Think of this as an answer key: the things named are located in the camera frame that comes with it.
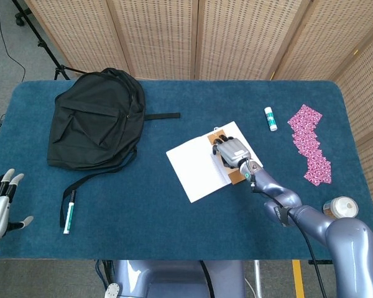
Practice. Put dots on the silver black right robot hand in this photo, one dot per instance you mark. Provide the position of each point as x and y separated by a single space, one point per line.
233 150

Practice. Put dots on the orange and cream bookmark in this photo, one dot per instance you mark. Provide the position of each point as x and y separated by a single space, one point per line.
236 177

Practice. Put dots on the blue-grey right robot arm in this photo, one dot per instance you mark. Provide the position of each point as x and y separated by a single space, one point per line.
345 242

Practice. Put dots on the white open notebook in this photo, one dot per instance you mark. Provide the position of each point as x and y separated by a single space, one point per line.
192 167

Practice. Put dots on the white green glue stick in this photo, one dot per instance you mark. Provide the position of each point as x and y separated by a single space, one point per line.
270 119

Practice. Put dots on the white green marker pen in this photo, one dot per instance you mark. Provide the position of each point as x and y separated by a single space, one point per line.
69 214

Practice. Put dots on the pink patterned cloth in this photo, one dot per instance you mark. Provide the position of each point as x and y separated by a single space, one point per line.
307 139

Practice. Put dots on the blue carpet table mat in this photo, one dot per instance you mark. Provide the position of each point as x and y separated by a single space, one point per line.
143 217

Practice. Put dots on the jar with cream lid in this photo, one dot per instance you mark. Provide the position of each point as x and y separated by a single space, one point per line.
342 206

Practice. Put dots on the black fabric backpack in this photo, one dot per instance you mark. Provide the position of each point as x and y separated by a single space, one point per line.
93 124

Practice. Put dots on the blue-grey robot torso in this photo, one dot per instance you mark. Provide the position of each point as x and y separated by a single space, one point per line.
174 279

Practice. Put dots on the black tripod stand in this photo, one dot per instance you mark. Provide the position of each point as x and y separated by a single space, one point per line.
46 49

